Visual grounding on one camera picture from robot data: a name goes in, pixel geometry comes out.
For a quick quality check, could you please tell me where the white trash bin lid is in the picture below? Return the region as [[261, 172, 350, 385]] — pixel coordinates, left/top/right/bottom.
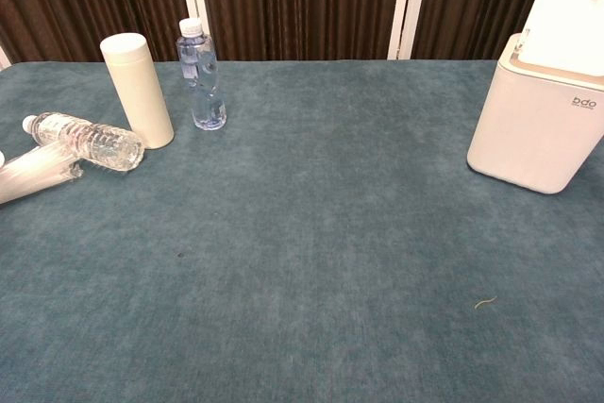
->
[[517, 0, 604, 79]]

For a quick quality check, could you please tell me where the teal velvet tablecloth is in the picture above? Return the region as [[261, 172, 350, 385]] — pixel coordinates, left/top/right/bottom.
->
[[0, 59, 604, 403]]

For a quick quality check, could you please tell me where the blue tinted water bottle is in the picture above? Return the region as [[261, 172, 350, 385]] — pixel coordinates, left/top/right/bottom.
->
[[176, 17, 228, 131]]

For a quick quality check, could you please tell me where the brown folding screen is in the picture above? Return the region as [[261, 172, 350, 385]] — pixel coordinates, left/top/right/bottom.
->
[[0, 0, 604, 64]]

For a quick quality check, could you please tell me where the white cylindrical thermos bottle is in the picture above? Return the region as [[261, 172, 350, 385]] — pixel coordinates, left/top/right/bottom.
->
[[99, 32, 176, 149]]

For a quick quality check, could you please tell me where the clear ribbed water bottle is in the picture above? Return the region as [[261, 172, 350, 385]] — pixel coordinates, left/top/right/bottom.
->
[[22, 111, 145, 172]]

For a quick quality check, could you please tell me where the white desktop trash bin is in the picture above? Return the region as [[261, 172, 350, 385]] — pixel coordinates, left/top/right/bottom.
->
[[466, 32, 604, 195]]

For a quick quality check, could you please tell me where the white frosted plastic bottle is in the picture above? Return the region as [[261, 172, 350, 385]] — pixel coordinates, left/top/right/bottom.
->
[[0, 142, 86, 206]]

